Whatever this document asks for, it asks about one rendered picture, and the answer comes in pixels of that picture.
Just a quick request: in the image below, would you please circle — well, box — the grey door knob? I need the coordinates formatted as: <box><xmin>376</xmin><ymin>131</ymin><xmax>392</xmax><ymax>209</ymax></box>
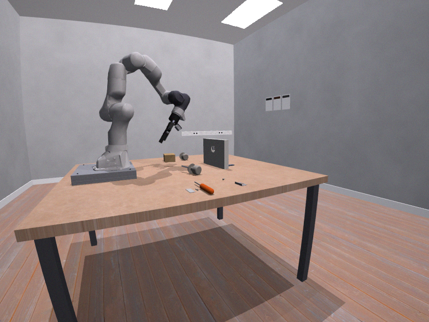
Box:
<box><xmin>179</xmin><ymin>152</ymin><xmax>188</xmax><ymax>160</ymax></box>
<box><xmin>182</xmin><ymin>163</ymin><xmax>201</xmax><ymax>175</ymax></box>

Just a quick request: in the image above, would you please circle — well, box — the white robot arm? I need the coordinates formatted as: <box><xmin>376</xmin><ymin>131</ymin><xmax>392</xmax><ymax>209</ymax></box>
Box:
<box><xmin>93</xmin><ymin>52</ymin><xmax>190</xmax><ymax>171</ymax></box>

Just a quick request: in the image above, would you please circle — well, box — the tan cardboard box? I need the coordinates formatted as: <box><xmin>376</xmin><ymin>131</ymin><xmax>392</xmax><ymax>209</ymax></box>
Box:
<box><xmin>164</xmin><ymin>153</ymin><xmax>175</xmax><ymax>162</ymax></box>

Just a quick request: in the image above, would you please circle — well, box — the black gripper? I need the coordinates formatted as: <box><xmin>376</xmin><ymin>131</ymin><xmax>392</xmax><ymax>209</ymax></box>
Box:
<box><xmin>159</xmin><ymin>113</ymin><xmax>180</xmax><ymax>143</ymax></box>

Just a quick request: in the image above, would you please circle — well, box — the orange-handled screwdriver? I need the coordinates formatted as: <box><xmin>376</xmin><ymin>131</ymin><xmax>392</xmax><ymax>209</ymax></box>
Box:
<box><xmin>195</xmin><ymin>182</ymin><xmax>214</xmax><ymax>195</ymax></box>

